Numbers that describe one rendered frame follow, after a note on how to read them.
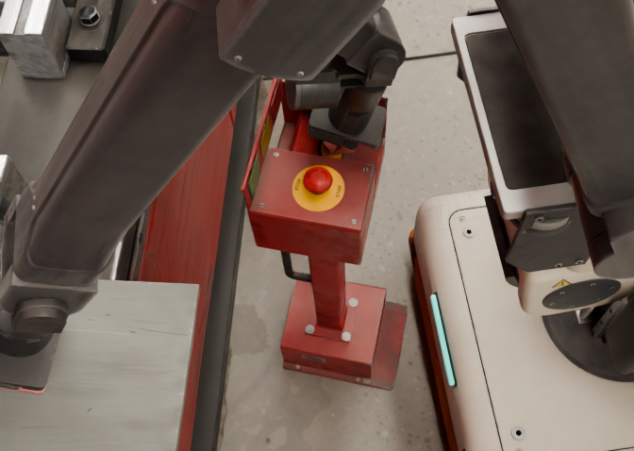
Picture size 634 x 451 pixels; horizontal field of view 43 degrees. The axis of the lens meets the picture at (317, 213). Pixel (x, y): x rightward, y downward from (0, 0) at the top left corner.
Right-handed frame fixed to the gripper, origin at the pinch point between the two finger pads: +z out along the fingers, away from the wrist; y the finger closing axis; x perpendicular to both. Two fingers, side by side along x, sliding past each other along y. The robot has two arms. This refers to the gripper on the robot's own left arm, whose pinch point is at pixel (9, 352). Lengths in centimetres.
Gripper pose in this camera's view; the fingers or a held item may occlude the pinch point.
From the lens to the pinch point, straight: 84.8
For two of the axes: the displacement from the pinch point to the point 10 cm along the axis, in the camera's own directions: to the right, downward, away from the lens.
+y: -0.6, 8.9, -4.6
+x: 9.1, 2.3, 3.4
